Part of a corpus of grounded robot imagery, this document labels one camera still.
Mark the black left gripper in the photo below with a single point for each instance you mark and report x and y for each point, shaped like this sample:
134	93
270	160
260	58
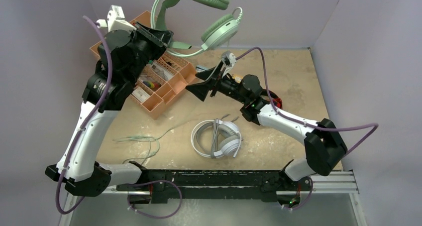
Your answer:
160	37

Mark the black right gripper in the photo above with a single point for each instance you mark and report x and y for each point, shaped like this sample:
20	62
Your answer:
201	89

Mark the mint green headphones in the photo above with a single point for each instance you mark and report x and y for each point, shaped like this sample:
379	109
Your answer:
218	33

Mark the white over-ear headphones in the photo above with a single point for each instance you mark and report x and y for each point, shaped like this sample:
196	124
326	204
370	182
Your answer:
226	138

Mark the red black headphones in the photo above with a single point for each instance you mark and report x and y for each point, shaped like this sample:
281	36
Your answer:
270	95

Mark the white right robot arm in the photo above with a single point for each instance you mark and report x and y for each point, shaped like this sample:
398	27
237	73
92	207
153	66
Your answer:
324	147

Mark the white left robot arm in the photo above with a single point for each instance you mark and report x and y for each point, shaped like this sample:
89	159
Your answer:
78	170

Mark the light blue stapler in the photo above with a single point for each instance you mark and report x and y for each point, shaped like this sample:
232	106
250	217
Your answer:
200	68

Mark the yellow spiral notebook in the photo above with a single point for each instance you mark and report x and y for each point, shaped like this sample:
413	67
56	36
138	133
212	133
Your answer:
237	77

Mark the clear plastic ruler pouch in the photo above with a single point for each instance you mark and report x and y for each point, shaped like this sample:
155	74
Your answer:
161	71

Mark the peach plastic file organizer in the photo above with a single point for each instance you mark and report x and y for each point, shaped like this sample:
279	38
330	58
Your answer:
165	82

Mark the colourful marker set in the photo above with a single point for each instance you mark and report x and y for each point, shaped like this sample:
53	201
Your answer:
152	85

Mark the white staples box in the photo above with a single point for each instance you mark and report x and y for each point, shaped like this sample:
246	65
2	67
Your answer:
140	94

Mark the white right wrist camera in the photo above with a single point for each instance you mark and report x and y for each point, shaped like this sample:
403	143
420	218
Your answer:
229	60

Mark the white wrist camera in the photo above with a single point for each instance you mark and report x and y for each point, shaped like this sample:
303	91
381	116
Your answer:
115	20
229	60

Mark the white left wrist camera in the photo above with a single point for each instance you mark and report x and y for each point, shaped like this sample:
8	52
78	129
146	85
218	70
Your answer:
115	20

